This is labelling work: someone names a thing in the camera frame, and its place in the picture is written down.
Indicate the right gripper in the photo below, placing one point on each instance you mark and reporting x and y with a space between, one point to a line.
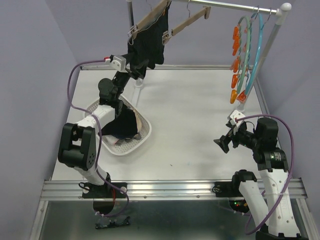
222 142

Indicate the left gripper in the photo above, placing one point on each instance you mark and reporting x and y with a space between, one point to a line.
139 70

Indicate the black shorts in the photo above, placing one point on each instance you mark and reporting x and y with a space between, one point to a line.
148 43
123 127

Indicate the wooden clip hanger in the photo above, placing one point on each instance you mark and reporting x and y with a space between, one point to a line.
203 13
151 18

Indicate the black underwear beige waistband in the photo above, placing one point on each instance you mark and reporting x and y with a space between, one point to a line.
139 122

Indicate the grey striped underwear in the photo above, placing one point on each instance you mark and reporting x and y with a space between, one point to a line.
128 140

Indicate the blue plastic clip hanger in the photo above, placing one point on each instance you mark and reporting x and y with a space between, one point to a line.
242 98

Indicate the green plastic clip hanger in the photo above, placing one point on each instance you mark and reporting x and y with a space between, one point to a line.
241 50

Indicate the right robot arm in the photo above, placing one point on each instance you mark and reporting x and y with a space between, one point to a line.
271 209

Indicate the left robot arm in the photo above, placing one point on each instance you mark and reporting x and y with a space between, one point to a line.
78 148

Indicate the white perforated plastic basket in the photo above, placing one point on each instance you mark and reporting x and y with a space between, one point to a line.
126 148

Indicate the metal clothes rack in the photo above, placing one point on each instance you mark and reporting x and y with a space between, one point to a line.
280 14

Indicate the black eyeglasses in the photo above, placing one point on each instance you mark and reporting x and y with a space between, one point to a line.
113 224

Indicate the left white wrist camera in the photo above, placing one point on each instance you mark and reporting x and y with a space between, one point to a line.
117 62

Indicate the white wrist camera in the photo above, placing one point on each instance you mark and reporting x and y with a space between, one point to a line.
117 62
234 118

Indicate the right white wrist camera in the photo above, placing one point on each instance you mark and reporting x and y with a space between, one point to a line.
234 118

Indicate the aluminium mounting rail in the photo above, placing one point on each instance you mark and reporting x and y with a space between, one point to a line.
137 190

